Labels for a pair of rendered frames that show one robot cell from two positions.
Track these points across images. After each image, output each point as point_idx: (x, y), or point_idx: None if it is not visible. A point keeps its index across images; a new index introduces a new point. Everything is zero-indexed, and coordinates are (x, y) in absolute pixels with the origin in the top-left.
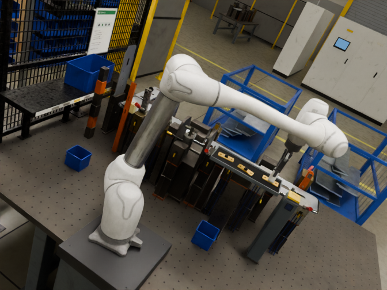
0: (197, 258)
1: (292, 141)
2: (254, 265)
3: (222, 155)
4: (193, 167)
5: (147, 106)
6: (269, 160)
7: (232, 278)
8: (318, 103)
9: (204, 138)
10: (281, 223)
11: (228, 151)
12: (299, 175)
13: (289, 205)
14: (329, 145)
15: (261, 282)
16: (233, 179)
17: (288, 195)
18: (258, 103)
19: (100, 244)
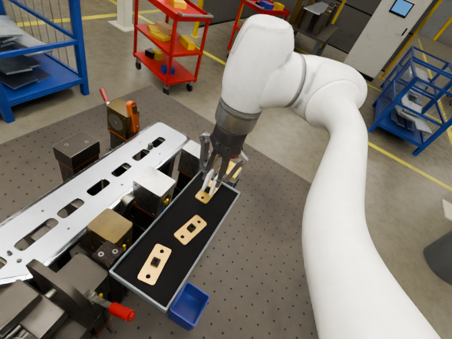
0: (218, 323)
1: (249, 132)
2: (213, 239)
3: (151, 273)
4: (86, 329)
5: None
6: (77, 147)
7: (236, 274)
8: (290, 34)
9: (64, 310)
10: None
11: (130, 249)
12: (114, 118)
13: (237, 181)
14: (360, 105)
15: (234, 239)
16: None
17: (233, 177)
18: (360, 194)
19: None
